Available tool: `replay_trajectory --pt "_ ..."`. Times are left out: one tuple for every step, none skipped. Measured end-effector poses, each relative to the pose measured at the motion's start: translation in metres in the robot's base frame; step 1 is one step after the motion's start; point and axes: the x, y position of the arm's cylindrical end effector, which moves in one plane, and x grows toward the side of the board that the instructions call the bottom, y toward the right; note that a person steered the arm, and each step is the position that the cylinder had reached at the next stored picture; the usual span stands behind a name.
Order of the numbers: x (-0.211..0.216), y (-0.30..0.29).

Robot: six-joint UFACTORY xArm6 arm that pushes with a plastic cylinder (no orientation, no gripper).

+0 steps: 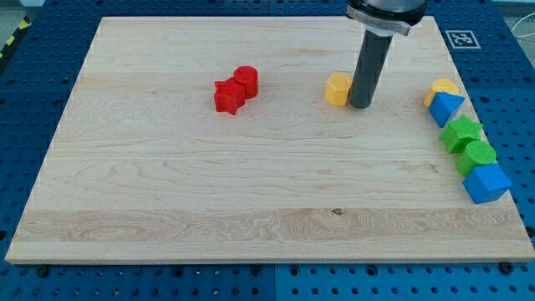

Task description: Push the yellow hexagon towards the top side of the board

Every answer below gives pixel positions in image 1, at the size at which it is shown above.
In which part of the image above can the yellow hexagon block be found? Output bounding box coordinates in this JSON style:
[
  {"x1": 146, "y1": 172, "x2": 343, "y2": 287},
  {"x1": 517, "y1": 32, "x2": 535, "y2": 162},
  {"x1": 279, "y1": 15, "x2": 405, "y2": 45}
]
[{"x1": 324, "y1": 73, "x2": 353, "y2": 106}]

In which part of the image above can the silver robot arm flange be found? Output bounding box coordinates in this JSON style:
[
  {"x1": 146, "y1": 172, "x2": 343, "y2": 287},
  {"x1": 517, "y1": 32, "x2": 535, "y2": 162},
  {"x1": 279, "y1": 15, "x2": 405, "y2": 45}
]
[{"x1": 346, "y1": 0, "x2": 428, "y2": 37}]

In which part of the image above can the light wooden board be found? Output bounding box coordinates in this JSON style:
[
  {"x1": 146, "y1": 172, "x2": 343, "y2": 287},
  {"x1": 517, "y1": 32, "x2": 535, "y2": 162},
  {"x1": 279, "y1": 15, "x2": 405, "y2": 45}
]
[{"x1": 6, "y1": 17, "x2": 534, "y2": 264}]

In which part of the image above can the red star block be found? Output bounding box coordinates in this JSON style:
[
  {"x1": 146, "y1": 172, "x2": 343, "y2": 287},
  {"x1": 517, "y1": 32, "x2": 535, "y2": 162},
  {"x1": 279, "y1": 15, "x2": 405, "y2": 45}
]
[{"x1": 214, "y1": 77, "x2": 246, "y2": 115}]

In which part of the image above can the red cylinder block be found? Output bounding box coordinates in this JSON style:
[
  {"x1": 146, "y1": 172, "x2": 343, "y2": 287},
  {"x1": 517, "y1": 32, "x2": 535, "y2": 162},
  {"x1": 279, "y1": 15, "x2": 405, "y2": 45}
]
[{"x1": 233, "y1": 65, "x2": 258, "y2": 99}]

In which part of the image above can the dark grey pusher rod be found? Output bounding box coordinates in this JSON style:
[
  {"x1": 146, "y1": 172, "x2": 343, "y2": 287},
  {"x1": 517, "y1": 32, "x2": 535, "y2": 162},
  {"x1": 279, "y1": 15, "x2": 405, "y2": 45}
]
[{"x1": 349, "y1": 30, "x2": 392, "y2": 109}]

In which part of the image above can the blue triangle block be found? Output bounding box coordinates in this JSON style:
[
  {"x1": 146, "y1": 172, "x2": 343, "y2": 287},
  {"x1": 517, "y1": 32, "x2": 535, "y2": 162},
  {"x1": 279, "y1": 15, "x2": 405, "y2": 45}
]
[{"x1": 428, "y1": 92, "x2": 465, "y2": 128}]

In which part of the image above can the yellow cylinder block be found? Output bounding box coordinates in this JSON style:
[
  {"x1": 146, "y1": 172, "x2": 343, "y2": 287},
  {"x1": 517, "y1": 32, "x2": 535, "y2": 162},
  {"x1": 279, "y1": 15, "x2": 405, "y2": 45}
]
[{"x1": 423, "y1": 79, "x2": 460, "y2": 108}]

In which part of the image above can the green star block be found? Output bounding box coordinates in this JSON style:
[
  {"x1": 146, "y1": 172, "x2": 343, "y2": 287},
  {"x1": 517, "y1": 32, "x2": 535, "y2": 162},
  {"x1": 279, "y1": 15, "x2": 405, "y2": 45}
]
[{"x1": 439, "y1": 115, "x2": 483, "y2": 154}]

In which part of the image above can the green cylinder block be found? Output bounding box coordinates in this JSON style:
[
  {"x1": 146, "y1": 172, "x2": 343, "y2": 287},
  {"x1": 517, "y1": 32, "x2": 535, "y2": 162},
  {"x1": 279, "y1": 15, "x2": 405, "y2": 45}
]
[{"x1": 456, "y1": 140, "x2": 497, "y2": 176}]

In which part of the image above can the blue cube block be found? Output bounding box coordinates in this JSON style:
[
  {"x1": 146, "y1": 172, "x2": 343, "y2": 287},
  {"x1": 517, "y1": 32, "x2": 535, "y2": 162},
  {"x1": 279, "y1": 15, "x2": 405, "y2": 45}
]
[{"x1": 463, "y1": 163, "x2": 512, "y2": 204}]

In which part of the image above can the white fiducial marker tag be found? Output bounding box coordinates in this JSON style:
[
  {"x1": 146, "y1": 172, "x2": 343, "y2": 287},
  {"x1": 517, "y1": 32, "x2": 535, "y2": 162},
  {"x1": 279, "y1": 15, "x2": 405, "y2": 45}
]
[{"x1": 446, "y1": 30, "x2": 481, "y2": 49}]

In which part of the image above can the yellow black hazard tape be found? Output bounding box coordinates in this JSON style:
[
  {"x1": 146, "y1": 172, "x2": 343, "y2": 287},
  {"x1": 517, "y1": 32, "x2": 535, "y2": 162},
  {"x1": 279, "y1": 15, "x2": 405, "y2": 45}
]
[{"x1": 1, "y1": 15, "x2": 31, "y2": 61}]

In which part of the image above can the white cable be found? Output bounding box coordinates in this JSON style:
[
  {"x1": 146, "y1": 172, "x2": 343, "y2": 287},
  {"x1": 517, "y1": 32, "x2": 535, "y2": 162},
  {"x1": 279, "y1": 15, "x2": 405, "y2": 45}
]
[{"x1": 510, "y1": 11, "x2": 535, "y2": 42}]

